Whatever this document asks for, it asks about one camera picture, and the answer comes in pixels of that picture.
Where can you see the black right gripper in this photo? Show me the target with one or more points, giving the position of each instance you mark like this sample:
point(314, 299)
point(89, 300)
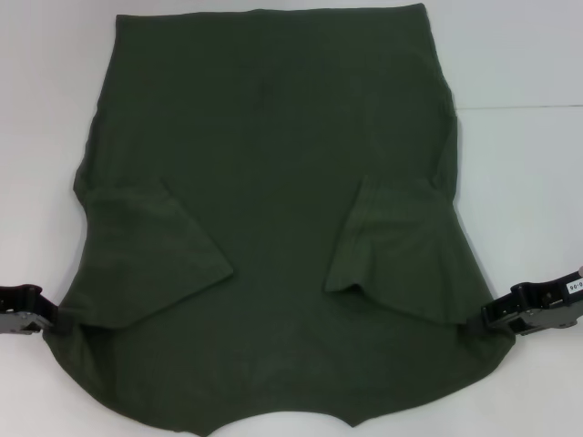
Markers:
point(555, 309)

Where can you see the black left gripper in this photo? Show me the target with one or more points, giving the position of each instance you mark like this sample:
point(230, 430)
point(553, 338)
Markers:
point(13, 309)

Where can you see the dark green shirt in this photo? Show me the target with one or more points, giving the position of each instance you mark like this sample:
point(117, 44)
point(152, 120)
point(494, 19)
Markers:
point(273, 182)

